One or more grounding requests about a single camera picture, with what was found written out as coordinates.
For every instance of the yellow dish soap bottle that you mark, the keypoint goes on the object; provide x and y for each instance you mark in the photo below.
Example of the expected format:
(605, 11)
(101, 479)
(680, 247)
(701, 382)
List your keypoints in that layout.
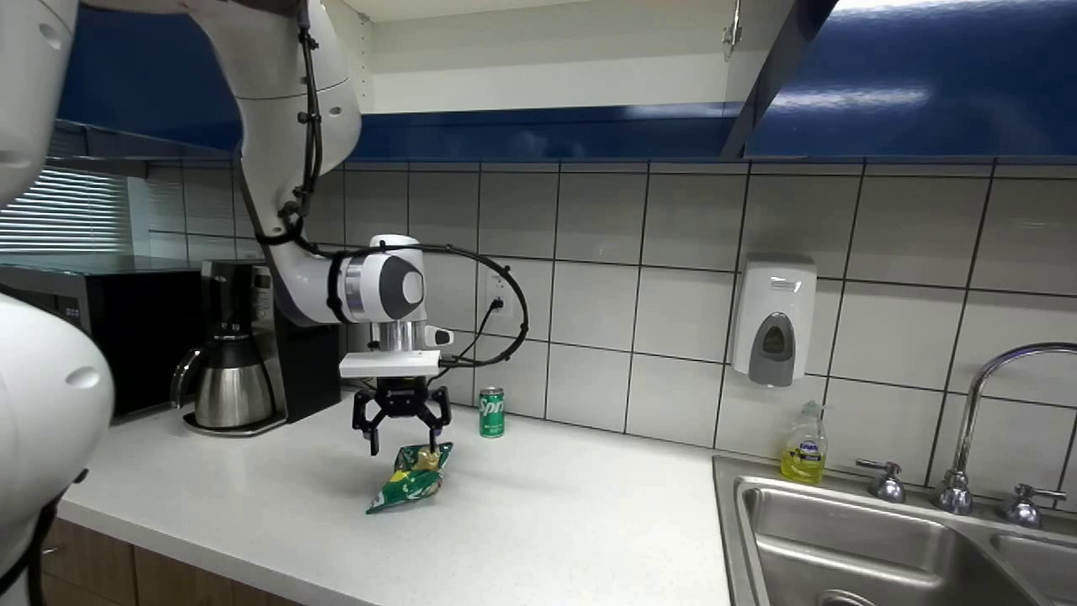
(802, 458)

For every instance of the metal cabinet hinge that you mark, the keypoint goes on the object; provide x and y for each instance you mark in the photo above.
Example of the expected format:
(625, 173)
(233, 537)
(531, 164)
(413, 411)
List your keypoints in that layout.
(732, 29)

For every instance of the white window blinds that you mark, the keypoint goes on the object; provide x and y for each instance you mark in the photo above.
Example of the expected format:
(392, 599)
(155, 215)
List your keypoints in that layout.
(63, 220)

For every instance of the closed blue upper cabinet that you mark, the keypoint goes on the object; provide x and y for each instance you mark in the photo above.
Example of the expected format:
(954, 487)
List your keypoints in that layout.
(954, 80)

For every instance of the wooden lower cabinet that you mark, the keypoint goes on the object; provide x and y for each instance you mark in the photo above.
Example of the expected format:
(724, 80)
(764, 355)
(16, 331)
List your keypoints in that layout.
(121, 575)

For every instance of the black steel coffee maker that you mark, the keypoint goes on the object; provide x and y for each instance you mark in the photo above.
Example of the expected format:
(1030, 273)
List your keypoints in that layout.
(309, 376)

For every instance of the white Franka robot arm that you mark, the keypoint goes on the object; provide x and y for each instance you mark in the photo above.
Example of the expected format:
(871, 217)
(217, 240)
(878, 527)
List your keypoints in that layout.
(292, 88)

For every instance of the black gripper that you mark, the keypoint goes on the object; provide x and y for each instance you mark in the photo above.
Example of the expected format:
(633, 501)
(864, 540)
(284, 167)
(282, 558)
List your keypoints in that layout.
(397, 392)

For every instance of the stainless steel sink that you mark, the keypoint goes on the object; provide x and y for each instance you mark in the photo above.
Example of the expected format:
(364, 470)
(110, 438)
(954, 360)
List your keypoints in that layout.
(852, 550)

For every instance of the green snack packet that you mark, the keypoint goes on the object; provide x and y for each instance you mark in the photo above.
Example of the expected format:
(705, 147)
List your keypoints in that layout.
(408, 479)

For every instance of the steel gooseneck faucet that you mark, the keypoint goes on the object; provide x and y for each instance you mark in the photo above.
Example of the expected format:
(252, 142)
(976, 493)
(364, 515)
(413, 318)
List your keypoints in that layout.
(962, 475)

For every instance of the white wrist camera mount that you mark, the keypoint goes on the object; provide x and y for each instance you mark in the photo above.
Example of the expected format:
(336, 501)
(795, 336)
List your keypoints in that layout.
(388, 365)

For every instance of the black steel microwave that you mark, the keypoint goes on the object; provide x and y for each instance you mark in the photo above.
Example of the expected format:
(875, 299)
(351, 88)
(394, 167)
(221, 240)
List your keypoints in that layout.
(147, 337)

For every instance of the white wall soap dispenser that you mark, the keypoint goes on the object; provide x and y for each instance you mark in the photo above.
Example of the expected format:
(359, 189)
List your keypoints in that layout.
(776, 308)

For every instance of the blue cabinet door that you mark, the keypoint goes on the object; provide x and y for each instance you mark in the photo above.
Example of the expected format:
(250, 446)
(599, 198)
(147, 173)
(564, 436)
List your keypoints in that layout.
(780, 69)
(147, 80)

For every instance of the green soda can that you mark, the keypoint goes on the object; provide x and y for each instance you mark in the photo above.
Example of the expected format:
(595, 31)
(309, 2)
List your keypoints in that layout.
(491, 411)

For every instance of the steel coffee carafe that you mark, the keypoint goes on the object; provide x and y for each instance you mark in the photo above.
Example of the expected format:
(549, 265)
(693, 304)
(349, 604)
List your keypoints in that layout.
(229, 387)

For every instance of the white wall outlet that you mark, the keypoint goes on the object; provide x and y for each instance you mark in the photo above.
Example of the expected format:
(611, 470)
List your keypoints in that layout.
(504, 285)

